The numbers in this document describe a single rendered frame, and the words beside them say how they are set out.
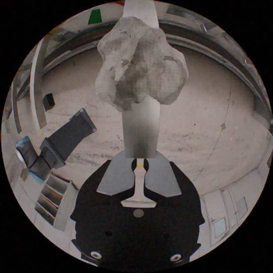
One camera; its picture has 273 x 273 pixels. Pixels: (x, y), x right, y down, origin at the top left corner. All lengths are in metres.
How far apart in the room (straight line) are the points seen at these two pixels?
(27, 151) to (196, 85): 1.49
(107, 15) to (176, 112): 0.98
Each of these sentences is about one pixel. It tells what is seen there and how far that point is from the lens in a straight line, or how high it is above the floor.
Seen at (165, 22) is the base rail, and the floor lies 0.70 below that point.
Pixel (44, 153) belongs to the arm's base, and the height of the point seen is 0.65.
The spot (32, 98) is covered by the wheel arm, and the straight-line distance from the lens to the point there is 0.27.
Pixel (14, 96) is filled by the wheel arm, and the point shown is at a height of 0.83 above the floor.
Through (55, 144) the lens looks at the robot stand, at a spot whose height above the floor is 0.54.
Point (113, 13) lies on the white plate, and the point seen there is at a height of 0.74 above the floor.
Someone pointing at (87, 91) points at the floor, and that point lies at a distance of 1.09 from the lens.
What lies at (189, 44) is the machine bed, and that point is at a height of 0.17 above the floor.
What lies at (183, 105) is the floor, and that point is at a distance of 1.03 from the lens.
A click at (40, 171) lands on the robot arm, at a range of 0.75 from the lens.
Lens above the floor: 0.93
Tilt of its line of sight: 60 degrees down
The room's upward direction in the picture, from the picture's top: 175 degrees counter-clockwise
